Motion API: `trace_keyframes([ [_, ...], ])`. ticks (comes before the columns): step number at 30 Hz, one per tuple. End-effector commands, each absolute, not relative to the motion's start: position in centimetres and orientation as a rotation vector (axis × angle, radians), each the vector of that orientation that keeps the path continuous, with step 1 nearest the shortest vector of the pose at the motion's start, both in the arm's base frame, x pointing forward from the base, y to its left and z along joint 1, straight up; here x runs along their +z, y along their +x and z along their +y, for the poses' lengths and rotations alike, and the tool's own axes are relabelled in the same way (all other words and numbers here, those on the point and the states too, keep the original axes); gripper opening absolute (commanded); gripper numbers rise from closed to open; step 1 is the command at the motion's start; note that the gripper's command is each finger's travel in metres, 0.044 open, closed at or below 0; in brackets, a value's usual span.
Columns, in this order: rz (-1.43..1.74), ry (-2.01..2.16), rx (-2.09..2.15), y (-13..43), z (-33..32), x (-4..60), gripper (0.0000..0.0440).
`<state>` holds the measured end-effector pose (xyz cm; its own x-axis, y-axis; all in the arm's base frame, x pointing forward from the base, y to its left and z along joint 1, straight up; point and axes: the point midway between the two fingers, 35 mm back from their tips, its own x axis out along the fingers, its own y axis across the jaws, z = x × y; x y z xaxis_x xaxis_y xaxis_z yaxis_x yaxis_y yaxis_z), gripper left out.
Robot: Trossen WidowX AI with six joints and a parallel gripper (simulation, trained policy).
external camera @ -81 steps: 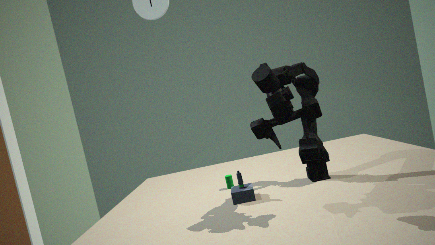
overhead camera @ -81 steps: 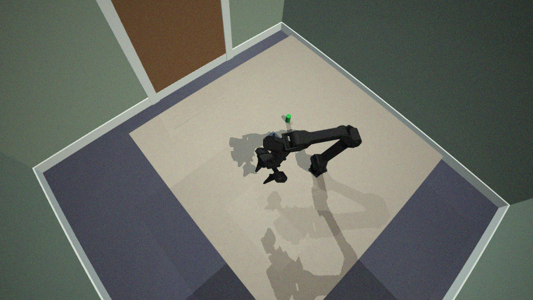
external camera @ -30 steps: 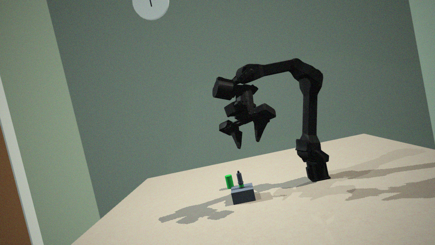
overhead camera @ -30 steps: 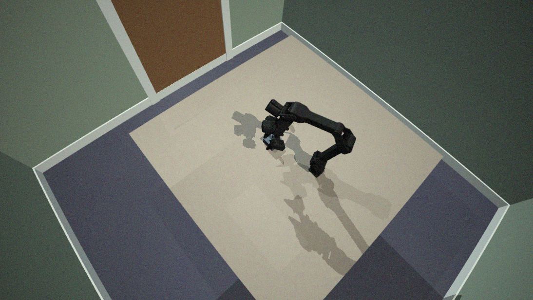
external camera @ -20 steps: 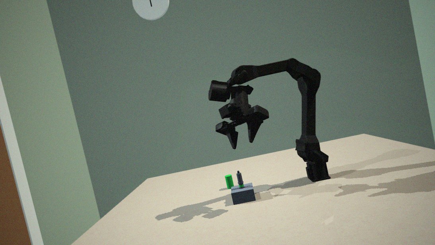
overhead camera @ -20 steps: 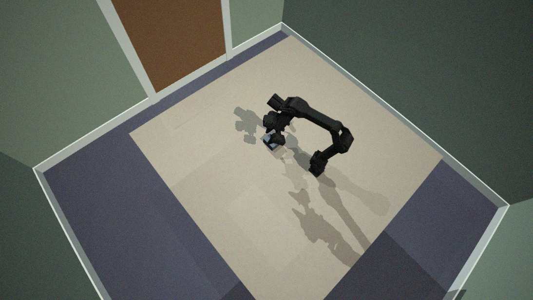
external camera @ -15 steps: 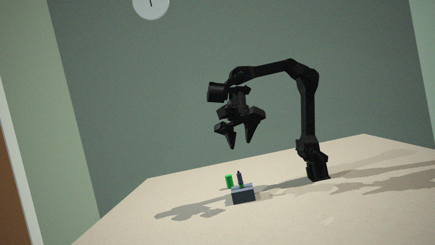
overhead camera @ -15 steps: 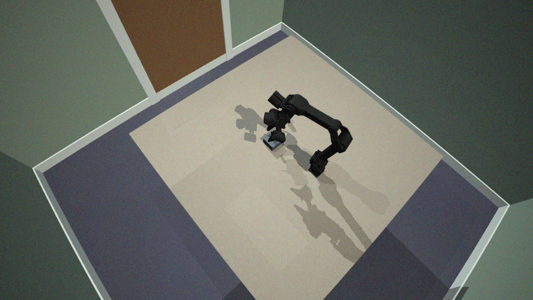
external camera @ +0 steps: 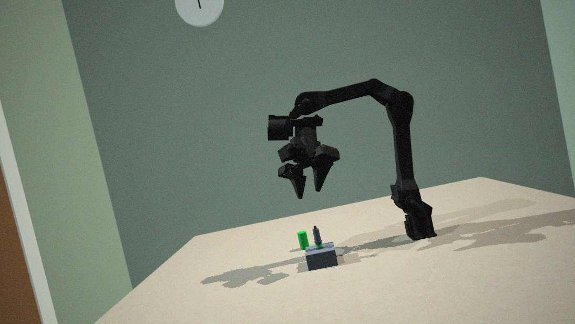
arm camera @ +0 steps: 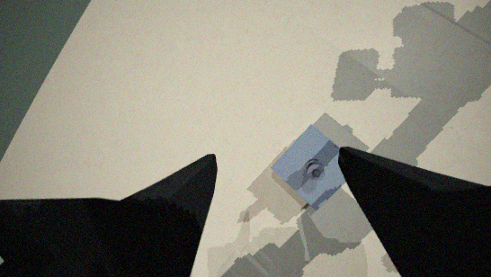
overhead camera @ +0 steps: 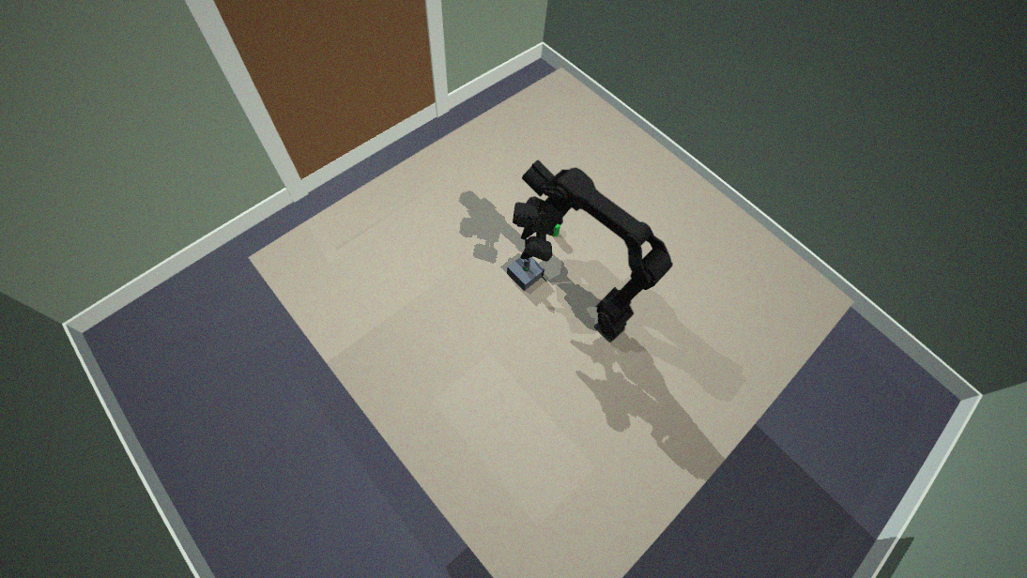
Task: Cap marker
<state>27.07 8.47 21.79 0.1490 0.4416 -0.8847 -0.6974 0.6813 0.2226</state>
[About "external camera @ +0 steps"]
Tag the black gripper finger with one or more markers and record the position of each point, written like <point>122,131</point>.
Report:
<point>298,182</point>
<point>320,171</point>

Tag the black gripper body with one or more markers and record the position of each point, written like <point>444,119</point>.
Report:
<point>317,150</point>

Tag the green translucent cylinder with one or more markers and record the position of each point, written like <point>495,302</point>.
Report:
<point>302,236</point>

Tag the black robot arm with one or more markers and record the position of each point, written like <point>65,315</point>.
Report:
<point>399,107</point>

